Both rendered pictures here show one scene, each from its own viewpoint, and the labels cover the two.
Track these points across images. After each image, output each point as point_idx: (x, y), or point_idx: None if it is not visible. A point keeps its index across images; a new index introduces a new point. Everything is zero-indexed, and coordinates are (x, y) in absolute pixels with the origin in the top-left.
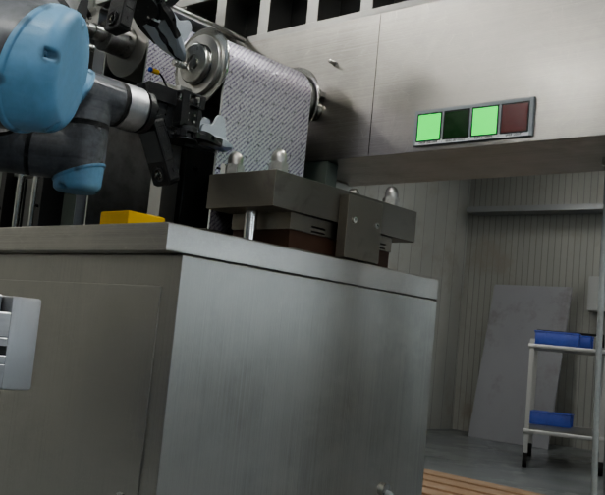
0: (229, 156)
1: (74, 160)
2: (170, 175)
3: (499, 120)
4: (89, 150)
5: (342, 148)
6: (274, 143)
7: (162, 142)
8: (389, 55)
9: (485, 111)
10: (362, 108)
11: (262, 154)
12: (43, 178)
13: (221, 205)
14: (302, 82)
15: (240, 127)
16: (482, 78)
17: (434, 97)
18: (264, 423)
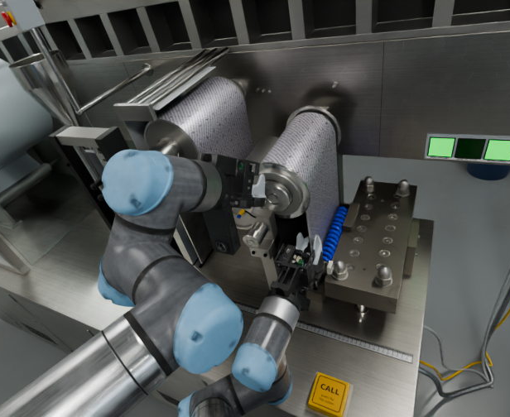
0: (336, 268)
1: (278, 396)
2: (308, 309)
3: None
4: (286, 385)
5: (353, 149)
6: (328, 195)
7: (301, 304)
8: (396, 83)
9: (502, 143)
10: (370, 123)
11: (325, 210)
12: None
13: (341, 299)
14: (330, 133)
15: (316, 217)
16: (502, 115)
17: (446, 124)
18: None
